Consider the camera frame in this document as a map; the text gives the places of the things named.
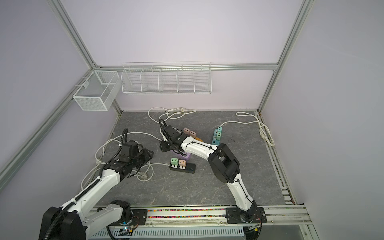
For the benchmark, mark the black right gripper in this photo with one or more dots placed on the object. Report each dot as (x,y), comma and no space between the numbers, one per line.
(162,144)

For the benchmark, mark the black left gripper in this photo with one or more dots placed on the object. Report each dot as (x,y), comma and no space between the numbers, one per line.
(147,155)

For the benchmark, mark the purple power strip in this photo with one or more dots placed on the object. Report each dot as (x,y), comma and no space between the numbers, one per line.
(186,157)

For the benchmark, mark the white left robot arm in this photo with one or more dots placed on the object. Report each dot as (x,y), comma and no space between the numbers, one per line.
(84,192)

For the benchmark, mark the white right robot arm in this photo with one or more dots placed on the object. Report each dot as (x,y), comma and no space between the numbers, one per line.
(226,168)

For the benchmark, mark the orange power strip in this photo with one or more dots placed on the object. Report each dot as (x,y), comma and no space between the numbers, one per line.
(191,134)

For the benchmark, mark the green adapter on black strip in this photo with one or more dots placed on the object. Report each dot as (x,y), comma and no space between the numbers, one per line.
(174,162)

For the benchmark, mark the pink adapter on black strip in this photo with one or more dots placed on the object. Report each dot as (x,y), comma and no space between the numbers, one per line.
(182,164)

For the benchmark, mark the black power strip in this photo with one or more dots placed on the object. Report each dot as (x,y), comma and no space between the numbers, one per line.
(188,168)

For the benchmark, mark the teal power strip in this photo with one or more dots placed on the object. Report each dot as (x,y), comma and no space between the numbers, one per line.
(217,136)

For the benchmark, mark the white mesh box basket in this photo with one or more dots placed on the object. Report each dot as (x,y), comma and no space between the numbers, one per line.
(98,91)

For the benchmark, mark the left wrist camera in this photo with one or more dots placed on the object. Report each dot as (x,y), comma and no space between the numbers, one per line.
(129,149)

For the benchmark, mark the white wire wall basket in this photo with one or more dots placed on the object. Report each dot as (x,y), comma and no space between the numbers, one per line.
(167,78)

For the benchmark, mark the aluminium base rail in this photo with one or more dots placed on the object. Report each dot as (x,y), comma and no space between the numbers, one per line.
(290,215)

